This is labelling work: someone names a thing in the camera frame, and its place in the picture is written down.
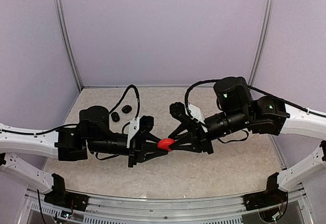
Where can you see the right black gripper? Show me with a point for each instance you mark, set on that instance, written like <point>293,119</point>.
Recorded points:
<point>202,142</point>

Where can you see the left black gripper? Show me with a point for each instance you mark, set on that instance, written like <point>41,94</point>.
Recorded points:
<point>138,147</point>

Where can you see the red round charging case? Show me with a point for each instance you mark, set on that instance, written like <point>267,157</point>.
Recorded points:
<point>165,144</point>

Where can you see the glossy black earbud case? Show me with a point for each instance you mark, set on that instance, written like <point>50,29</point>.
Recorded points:
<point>126,109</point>

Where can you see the small black charging case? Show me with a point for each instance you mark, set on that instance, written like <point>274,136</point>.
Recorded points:
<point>115,117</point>

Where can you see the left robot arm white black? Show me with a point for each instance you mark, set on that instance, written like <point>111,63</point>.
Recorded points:
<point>73,142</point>

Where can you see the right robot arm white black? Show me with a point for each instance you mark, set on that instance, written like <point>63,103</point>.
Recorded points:
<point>245,107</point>

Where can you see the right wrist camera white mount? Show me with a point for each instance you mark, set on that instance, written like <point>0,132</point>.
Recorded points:
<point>187,113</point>

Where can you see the aluminium front rail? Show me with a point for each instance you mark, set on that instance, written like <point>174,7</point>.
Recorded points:
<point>227,208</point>

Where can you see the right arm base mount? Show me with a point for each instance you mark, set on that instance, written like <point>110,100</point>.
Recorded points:
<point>271,203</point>

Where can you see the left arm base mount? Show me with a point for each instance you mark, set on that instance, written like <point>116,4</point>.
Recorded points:
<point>59,196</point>

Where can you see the right aluminium corner post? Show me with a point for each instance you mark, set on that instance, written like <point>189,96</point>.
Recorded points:
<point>261,41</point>

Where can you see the aluminium corner post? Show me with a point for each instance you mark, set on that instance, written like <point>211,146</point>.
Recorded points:
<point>67,44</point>
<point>261,41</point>

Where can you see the left aluminium corner post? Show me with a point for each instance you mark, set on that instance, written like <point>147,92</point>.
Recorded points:
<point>67,44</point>

